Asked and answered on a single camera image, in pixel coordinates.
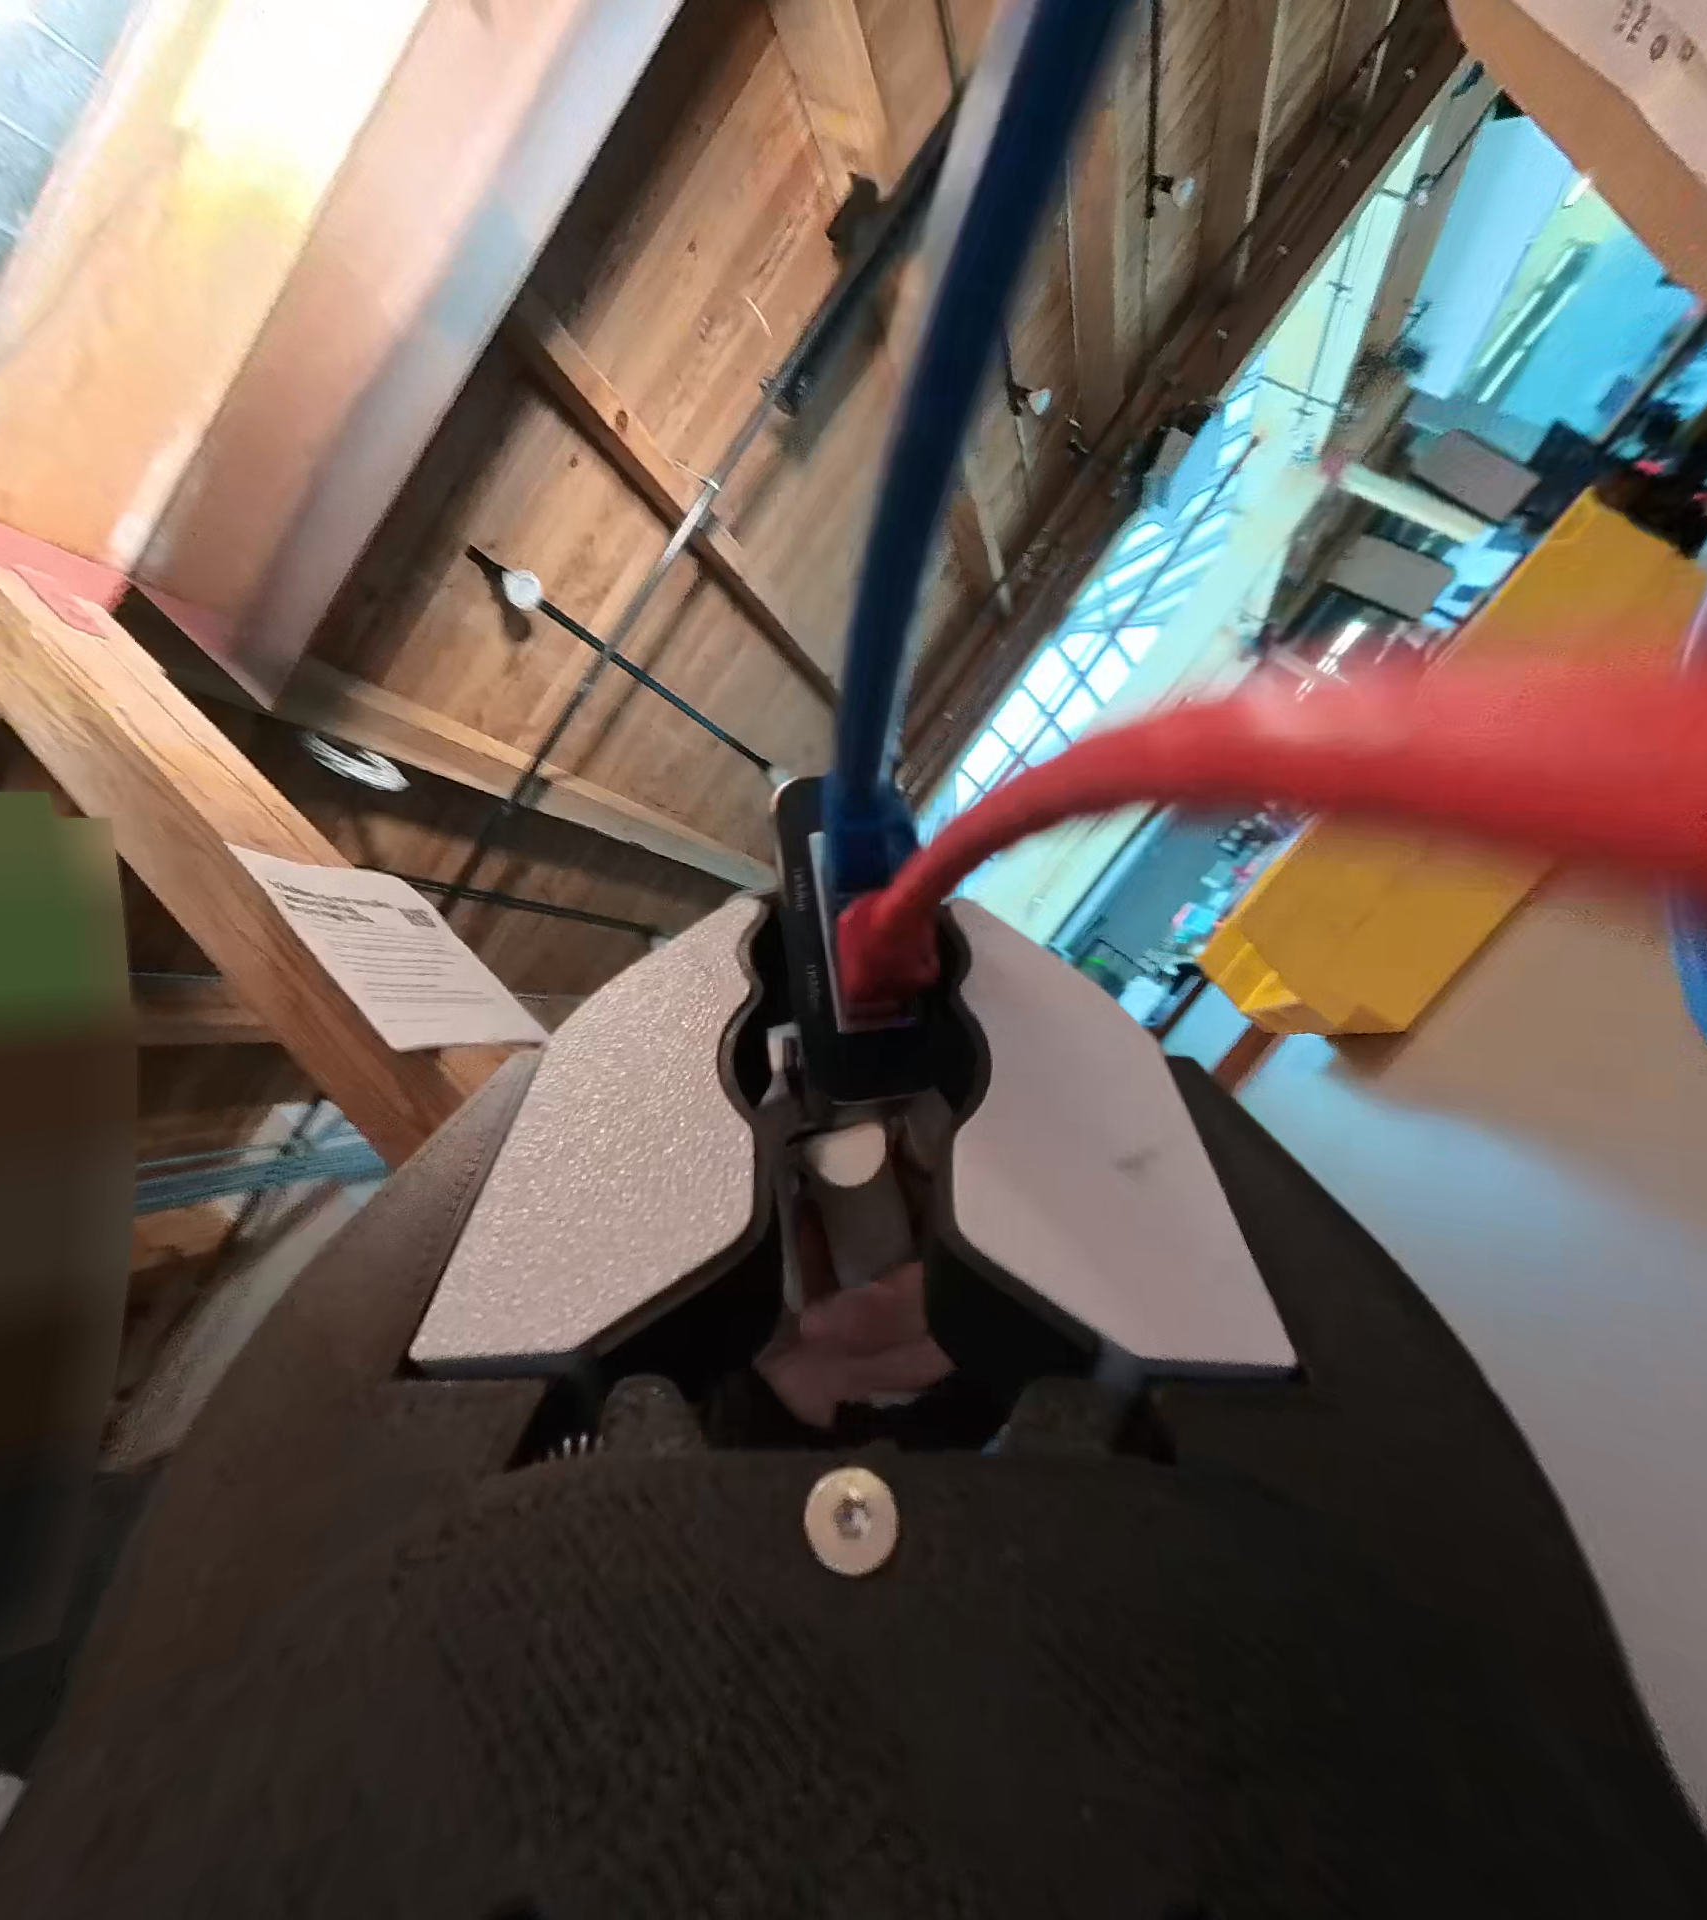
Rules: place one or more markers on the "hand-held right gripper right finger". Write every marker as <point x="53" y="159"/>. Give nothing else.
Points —
<point x="1094" y="1154"/>

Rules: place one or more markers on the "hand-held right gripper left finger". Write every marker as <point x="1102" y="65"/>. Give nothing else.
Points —
<point x="598" y="1141"/>

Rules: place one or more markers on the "black network adapter box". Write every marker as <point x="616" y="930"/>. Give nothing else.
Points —
<point x="868" y="1068"/>

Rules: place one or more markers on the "grey desk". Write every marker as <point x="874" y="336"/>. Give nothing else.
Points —
<point x="1544" y="1274"/>

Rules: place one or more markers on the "person's right hand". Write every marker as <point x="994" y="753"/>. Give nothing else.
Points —
<point x="854" y="1350"/>

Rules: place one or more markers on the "printed paper sheet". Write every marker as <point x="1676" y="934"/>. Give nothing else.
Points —
<point x="389" y="961"/>

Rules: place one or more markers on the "yellow plastic bin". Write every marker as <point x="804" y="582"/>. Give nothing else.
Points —
<point x="1394" y="930"/>

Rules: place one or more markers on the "clear holder with papers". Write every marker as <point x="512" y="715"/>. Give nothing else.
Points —
<point x="1694" y="104"/>

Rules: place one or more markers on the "wooden post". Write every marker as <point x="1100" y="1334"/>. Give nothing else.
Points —
<point x="193" y="840"/>

